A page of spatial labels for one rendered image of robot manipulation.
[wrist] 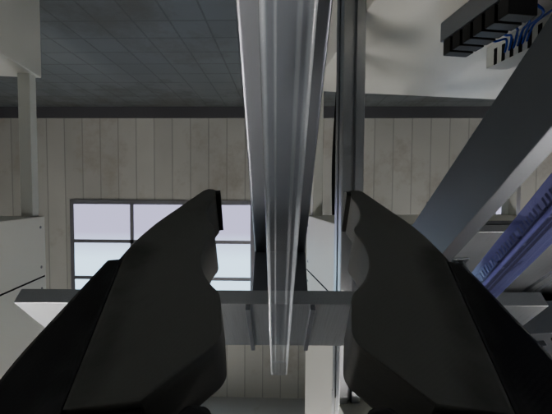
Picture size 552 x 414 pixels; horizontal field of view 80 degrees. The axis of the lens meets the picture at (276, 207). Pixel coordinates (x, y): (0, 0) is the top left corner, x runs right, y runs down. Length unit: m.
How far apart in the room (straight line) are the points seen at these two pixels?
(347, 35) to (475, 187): 0.38
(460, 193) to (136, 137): 3.80
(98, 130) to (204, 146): 1.18
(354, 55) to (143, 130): 3.49
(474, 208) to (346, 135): 0.29
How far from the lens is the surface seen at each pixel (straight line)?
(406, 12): 0.70
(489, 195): 0.35
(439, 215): 0.41
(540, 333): 0.61
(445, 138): 4.06
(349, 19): 0.66
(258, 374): 4.17
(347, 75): 0.63
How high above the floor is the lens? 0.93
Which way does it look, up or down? 2 degrees up
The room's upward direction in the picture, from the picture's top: 180 degrees counter-clockwise
